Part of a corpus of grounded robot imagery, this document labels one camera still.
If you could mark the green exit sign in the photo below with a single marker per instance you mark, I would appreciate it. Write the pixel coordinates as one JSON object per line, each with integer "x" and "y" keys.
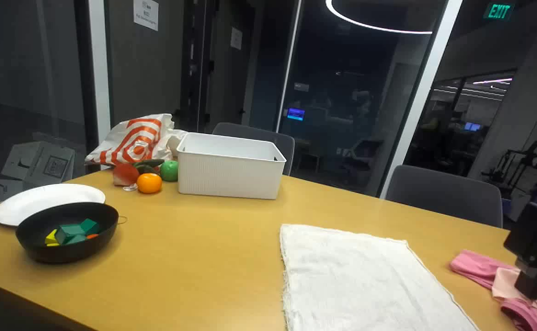
{"x": 499, "y": 12}

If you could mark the green ball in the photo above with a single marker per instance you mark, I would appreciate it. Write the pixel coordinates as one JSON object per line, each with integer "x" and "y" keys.
{"x": 170, "y": 172}

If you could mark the white plastic bin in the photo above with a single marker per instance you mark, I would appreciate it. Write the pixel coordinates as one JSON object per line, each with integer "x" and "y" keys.
{"x": 229, "y": 169}

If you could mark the black stand equipment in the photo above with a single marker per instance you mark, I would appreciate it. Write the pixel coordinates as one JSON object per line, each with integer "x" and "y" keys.
{"x": 514, "y": 169}

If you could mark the thin white frame post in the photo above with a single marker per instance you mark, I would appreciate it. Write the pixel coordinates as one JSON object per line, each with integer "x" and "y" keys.
{"x": 289, "y": 62}

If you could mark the yellow block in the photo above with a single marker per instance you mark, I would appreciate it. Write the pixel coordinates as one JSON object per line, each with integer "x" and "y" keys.
{"x": 52, "y": 240}

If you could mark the pink cloth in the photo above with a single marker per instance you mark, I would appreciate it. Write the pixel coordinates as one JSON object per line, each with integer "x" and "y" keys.
{"x": 473, "y": 268}

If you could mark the grey cardboard box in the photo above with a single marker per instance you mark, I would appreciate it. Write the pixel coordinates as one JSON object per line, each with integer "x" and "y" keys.
{"x": 39, "y": 161}
{"x": 6, "y": 191}

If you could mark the small paper notice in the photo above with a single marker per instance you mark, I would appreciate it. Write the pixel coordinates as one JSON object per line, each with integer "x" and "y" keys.
{"x": 236, "y": 40}

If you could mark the white plate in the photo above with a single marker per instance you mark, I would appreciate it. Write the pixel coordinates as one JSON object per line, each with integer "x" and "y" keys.
{"x": 41, "y": 200}

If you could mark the orange white striped cloth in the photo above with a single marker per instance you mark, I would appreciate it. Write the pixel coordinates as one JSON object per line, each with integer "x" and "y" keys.
{"x": 135, "y": 143}

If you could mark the red fruit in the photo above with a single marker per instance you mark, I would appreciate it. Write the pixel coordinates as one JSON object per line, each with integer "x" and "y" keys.
{"x": 126, "y": 174}

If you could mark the white paper notice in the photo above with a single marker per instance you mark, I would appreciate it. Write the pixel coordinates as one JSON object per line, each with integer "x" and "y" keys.
{"x": 146, "y": 14}

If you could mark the blue lit screen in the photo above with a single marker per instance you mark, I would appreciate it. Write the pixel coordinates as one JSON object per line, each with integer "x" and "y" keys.
{"x": 295, "y": 115}

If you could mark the black bowl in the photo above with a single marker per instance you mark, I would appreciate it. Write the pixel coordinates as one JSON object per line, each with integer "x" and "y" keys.
{"x": 67, "y": 251}

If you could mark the white towel cloth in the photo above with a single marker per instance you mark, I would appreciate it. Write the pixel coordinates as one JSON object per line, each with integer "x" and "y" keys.
{"x": 354, "y": 283}

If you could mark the green block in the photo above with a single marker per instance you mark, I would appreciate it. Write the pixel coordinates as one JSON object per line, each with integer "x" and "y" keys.
{"x": 89, "y": 226}
{"x": 69, "y": 235}

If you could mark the white window frame post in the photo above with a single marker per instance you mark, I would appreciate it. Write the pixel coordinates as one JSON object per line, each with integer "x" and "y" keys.
{"x": 100, "y": 62}
{"x": 425, "y": 80}

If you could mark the orange fruit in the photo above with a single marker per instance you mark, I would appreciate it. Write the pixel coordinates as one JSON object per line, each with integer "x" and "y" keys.
{"x": 150, "y": 185}

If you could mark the red white striped bag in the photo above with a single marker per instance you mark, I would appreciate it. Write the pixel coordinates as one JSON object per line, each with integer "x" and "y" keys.
{"x": 173, "y": 143}

